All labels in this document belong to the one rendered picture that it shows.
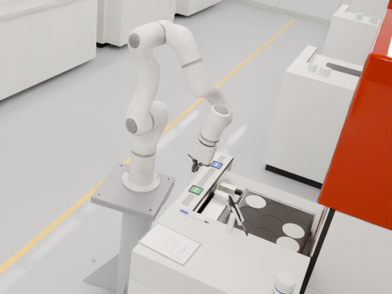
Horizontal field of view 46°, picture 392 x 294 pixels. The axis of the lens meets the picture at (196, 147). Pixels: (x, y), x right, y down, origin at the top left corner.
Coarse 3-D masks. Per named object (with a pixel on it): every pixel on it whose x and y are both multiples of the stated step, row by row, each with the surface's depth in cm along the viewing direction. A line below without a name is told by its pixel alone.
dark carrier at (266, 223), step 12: (252, 192) 229; (240, 204) 220; (276, 204) 224; (252, 216) 213; (264, 216) 214; (276, 216) 216; (288, 216) 217; (300, 216) 218; (312, 216) 220; (240, 228) 205; (252, 228) 206; (264, 228) 207; (276, 228) 208; (300, 240) 203; (300, 252) 197
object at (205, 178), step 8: (216, 152) 246; (216, 160) 239; (224, 160) 240; (208, 168) 232; (224, 168) 234; (200, 176) 224; (208, 176) 226; (216, 176) 226; (192, 184) 218; (200, 184) 219; (208, 184) 219; (184, 192) 211; (176, 200) 205; (184, 200) 207; (192, 200) 207; (192, 208) 202
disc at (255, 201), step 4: (248, 196) 226; (252, 196) 227; (256, 196) 227; (248, 200) 224; (252, 200) 224; (256, 200) 224; (260, 200) 225; (264, 200) 225; (248, 204) 221; (252, 204) 221; (256, 204) 222; (260, 204) 222; (264, 204) 222
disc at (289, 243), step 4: (276, 240) 201; (280, 240) 201; (284, 240) 202; (288, 240) 202; (292, 240) 203; (280, 244) 199; (284, 244) 199; (288, 244) 200; (292, 244) 200; (296, 244) 201; (288, 248) 198; (292, 248) 198; (296, 248) 198
